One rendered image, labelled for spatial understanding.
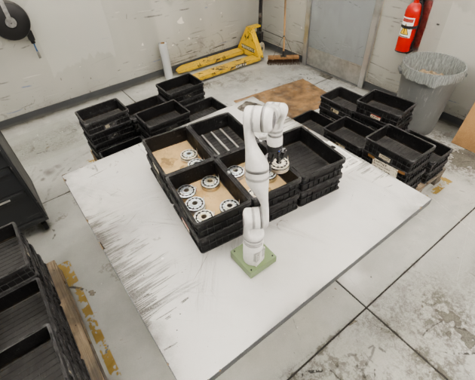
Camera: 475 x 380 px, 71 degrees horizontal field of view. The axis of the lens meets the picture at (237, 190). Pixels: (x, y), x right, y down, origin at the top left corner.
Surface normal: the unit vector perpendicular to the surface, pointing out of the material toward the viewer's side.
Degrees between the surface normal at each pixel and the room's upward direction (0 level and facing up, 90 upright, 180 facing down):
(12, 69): 90
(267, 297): 0
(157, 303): 0
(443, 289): 0
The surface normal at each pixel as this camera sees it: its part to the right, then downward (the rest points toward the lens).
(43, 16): 0.60, 0.53
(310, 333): -0.04, -0.73
